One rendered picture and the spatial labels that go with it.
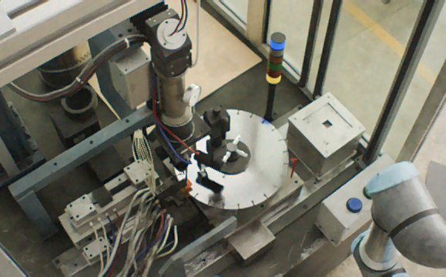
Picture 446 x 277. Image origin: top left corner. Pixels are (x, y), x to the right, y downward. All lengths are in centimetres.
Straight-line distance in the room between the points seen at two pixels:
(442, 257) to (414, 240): 7
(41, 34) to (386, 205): 85
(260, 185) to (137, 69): 59
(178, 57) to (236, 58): 103
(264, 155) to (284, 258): 32
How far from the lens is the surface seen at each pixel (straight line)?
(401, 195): 113
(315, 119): 178
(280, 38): 163
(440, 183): 285
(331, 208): 163
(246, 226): 166
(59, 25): 45
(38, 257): 178
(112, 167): 177
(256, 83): 204
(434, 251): 113
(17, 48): 44
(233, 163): 160
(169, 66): 109
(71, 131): 175
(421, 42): 142
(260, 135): 167
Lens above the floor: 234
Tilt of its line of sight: 57 degrees down
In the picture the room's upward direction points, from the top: 2 degrees clockwise
